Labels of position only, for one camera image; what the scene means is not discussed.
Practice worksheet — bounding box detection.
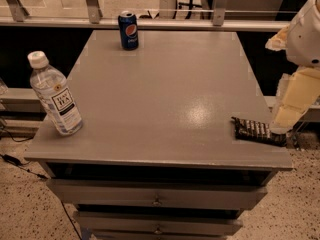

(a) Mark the top grey drawer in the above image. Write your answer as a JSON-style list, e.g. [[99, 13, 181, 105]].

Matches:
[[47, 179, 267, 210]]

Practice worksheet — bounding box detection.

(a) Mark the grey drawer cabinet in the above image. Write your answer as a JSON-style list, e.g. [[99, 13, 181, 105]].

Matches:
[[26, 30, 292, 240]]

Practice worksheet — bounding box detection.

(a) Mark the clear water bottle white cap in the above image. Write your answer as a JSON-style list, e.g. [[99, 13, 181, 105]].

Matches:
[[27, 51, 83, 135]]

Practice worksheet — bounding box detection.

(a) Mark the grey drawer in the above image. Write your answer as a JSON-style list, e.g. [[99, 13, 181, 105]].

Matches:
[[74, 212, 242, 235], [47, 179, 267, 210]]

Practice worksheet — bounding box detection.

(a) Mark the blue pepsi can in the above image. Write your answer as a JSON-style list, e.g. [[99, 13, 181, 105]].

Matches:
[[118, 11, 139, 50]]

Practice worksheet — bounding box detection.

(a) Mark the black rxbar chocolate bar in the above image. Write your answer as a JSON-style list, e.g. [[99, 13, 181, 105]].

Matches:
[[233, 117, 287, 147]]

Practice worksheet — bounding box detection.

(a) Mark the black cable on floor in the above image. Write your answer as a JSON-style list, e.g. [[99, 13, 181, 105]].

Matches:
[[0, 127, 83, 240]]

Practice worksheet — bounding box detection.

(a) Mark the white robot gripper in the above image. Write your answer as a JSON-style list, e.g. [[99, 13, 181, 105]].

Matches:
[[265, 0, 320, 128]]

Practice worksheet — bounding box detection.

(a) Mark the metal railing frame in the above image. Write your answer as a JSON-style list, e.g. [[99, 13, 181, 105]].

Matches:
[[0, 0, 294, 31]]

